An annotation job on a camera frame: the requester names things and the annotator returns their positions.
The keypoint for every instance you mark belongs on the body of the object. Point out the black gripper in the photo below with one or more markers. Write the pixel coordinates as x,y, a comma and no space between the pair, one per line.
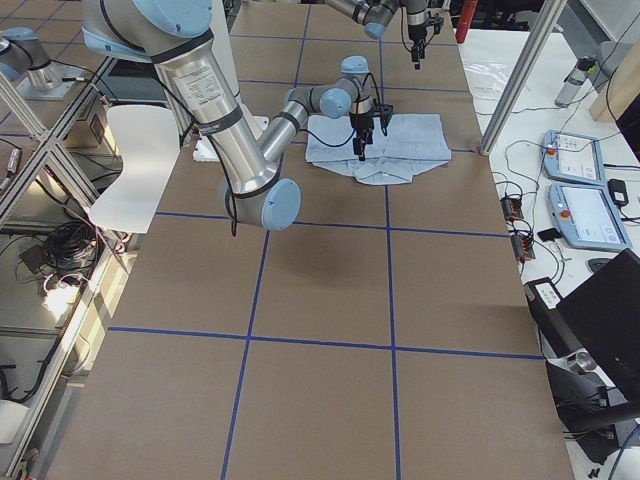
361,121
415,33

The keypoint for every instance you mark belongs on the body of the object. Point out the light blue button-up shirt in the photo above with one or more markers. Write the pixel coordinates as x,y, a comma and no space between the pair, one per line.
414,145

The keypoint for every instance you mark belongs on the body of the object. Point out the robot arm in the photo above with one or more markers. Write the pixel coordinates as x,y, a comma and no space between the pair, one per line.
375,16
176,37

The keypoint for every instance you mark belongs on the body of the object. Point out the red cylinder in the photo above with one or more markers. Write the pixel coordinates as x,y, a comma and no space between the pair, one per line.
465,20

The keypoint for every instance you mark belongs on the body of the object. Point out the clear plastic bag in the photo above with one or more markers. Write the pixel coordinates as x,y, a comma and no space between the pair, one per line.
487,79

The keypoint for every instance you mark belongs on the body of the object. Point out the clear water bottle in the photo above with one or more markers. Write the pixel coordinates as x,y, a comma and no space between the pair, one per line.
574,81

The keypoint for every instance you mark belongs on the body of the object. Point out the upper teach pendant tablet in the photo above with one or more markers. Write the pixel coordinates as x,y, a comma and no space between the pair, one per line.
573,158

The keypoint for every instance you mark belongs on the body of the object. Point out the teach pendant tablet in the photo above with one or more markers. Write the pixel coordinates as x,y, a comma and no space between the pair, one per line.
573,158
587,218

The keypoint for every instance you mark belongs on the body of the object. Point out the white curved sheet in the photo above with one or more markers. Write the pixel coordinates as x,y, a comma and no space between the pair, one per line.
148,141

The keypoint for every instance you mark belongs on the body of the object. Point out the lower teach pendant tablet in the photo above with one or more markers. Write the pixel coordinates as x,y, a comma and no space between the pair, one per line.
587,218

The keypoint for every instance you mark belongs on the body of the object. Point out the aluminium frame post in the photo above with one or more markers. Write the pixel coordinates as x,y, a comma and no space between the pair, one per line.
534,44

